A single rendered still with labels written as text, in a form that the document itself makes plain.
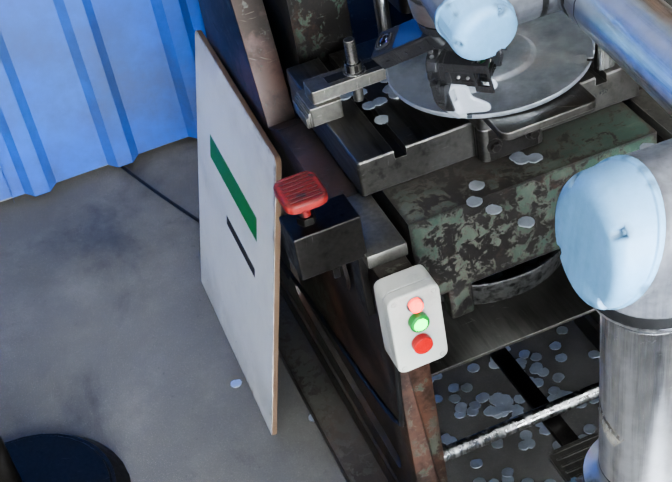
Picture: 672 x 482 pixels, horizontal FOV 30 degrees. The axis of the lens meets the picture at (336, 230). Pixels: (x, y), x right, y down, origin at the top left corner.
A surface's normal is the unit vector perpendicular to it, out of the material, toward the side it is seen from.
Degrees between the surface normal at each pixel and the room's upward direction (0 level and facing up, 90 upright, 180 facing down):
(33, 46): 90
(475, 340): 0
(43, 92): 90
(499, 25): 105
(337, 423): 0
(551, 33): 2
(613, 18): 45
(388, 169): 90
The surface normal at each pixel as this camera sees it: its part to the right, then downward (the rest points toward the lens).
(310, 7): 0.37, 0.54
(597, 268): -0.94, 0.22
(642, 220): 0.07, -0.18
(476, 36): 0.38, 0.72
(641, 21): -0.52, -0.55
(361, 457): -0.15, -0.77
